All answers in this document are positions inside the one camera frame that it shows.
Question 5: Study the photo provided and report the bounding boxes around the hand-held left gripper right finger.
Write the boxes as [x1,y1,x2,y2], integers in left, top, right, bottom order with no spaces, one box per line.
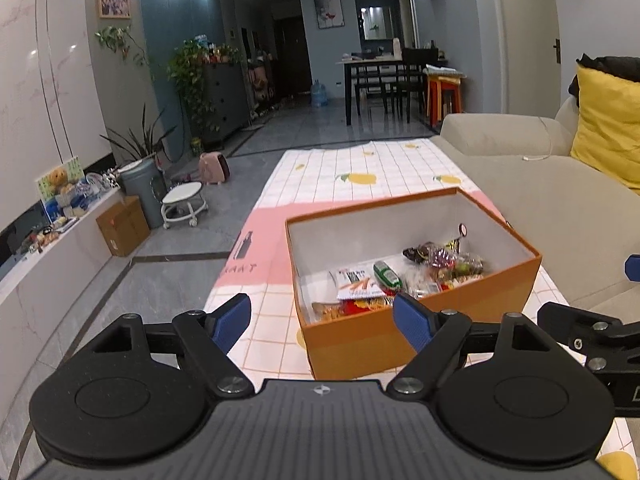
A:
[386,294,581,397]

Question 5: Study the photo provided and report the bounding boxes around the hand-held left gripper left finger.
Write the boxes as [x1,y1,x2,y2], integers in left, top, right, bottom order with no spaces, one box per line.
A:
[65,294,253,396]

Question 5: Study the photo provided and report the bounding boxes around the clear packet of white balls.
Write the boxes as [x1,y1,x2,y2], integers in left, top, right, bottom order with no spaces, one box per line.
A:
[402,265,441,296]

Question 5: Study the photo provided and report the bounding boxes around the red orange chip packet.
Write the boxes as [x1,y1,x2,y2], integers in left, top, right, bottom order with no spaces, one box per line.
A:
[345,295,396,313]

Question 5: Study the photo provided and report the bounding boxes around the green sausage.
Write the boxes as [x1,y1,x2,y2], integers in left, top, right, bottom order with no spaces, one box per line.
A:
[374,260,405,291]

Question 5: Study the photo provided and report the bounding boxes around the orange cardboard box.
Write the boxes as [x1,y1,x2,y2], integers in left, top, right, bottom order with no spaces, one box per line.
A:
[285,186,543,381]

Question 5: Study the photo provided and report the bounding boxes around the dark braised egg packet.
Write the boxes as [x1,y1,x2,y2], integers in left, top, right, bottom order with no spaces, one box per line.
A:
[402,242,441,263]

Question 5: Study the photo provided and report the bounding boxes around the white spicy strip packet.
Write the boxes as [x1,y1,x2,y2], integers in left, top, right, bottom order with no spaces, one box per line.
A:
[329,265,396,303]

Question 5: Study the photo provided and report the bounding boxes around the clear packet of brown pieces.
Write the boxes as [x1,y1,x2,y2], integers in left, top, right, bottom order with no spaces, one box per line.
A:
[450,255,486,278]

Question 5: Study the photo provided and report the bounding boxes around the peanut packet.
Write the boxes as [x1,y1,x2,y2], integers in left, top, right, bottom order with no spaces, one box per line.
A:
[311,300,351,323]

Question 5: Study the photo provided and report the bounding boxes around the beige sofa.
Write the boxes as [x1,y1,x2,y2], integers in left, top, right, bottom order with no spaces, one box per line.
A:
[430,95,640,361]

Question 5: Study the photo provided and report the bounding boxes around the white round wheeled stool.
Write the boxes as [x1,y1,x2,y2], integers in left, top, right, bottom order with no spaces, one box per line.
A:
[161,183,208,229]

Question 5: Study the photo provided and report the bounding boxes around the brown cardboard carton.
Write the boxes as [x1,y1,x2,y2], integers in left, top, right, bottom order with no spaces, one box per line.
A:
[96,195,151,257]

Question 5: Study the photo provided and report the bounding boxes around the yellow pillow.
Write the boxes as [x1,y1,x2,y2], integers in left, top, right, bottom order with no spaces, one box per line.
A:
[570,62,640,191]

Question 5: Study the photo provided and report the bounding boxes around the pink small bag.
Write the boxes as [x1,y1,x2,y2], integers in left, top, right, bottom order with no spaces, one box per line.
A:
[199,151,232,185]

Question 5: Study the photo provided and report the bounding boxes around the checked lemon print tablecloth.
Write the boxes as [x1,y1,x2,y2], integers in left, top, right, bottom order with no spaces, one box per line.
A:
[202,139,640,480]

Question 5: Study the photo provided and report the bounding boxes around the white television cabinet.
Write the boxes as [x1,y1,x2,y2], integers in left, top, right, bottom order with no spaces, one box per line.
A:
[0,187,126,411]

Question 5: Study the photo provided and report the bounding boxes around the long-leaf potted plant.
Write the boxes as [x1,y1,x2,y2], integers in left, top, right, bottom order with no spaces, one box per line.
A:
[100,105,178,166]

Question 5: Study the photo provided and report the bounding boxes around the dark cloth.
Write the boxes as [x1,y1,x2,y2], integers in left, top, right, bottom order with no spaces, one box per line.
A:
[568,54,640,106]

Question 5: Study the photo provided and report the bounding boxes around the dark drawer cabinet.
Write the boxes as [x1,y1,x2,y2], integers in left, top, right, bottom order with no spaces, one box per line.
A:
[202,60,251,146]

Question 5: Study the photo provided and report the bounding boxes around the black television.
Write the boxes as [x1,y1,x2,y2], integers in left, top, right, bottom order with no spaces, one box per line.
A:
[0,200,51,281]

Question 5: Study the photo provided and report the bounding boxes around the orange stool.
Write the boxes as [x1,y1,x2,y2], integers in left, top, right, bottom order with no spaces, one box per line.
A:
[426,74,466,128]

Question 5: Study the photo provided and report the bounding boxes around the black dining chair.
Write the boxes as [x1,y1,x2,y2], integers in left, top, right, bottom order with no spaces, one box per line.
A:
[390,49,441,121]
[354,62,396,116]

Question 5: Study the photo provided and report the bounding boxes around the shelf with plush toys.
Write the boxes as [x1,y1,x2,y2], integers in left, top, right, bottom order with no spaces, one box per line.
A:
[247,55,276,116]

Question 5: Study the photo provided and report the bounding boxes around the trailing ivy plant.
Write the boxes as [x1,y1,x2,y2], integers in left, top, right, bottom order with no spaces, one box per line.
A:
[167,40,221,136]

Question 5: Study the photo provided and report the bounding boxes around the dining table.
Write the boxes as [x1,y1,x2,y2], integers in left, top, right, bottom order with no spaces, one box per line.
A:
[336,57,431,126]

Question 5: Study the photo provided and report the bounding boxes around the hanging vine plant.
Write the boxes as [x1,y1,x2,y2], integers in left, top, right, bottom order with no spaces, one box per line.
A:
[95,25,151,68]

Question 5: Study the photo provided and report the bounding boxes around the white charging cable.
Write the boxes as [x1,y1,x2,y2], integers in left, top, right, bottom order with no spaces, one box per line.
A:
[522,116,557,162]

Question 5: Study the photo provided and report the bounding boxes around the wall mirror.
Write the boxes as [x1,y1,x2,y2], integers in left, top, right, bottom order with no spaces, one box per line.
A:
[362,5,396,41]

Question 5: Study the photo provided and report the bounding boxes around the dark framed wall picture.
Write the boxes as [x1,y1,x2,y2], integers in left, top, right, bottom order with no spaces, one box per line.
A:
[314,0,345,28]

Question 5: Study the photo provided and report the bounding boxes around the wooden framed wall picture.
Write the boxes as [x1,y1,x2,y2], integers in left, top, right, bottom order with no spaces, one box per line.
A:
[96,0,132,20]

